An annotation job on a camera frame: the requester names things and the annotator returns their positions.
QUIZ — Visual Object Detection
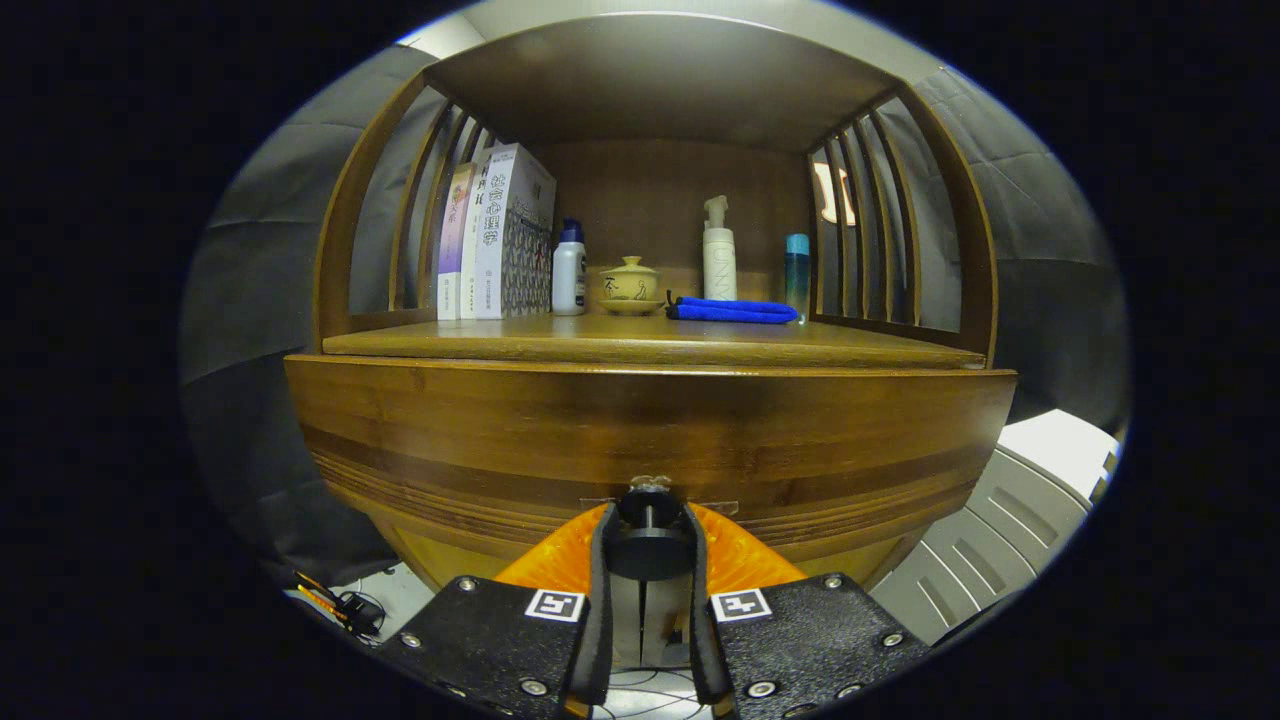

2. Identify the yellow lidded teacup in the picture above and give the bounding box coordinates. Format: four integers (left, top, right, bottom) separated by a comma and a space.
598, 256, 666, 317

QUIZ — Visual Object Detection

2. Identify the black drawer knob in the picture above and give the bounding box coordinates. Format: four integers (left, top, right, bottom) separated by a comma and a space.
603, 485, 698, 581

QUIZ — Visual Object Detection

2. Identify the white bottle blue cap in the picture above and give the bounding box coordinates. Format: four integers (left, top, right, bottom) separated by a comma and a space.
551, 218, 588, 317

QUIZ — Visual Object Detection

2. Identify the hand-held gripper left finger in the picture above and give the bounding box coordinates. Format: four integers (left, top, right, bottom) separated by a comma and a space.
375, 500, 619, 720

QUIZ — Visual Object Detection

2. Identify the purple pink book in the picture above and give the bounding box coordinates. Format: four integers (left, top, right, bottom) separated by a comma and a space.
437, 162, 476, 321

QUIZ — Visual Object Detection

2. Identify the thick white patterned book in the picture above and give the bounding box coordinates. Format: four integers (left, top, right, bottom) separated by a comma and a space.
473, 142, 557, 321

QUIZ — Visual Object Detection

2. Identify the wooden countertop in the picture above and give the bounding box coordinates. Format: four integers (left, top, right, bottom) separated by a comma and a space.
322, 313, 986, 371

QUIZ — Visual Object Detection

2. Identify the white pump bottle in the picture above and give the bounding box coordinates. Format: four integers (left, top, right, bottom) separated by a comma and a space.
702, 195, 739, 302

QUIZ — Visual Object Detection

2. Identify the white plastic box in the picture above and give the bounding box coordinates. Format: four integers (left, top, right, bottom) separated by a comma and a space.
865, 408, 1123, 646

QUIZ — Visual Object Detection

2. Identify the teal bottle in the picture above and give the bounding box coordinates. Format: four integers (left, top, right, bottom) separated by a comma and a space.
784, 233, 811, 321

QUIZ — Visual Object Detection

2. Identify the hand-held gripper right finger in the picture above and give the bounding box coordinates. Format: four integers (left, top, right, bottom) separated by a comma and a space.
682, 500, 931, 720

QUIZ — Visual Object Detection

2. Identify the black orange cable bundle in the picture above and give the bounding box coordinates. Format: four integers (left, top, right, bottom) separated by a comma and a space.
290, 570, 386, 641

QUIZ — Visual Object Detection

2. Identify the blue folded cloth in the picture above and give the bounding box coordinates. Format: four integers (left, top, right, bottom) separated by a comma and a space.
665, 290, 800, 325

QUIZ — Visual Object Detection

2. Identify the wooden drawer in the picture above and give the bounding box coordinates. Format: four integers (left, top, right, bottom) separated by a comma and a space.
283, 353, 1019, 591

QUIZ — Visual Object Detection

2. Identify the brown wooden cabinet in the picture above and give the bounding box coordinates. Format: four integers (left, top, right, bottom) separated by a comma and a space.
283, 12, 1019, 671

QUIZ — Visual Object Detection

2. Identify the thin white book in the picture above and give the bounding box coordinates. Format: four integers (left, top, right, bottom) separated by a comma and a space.
460, 150, 496, 321

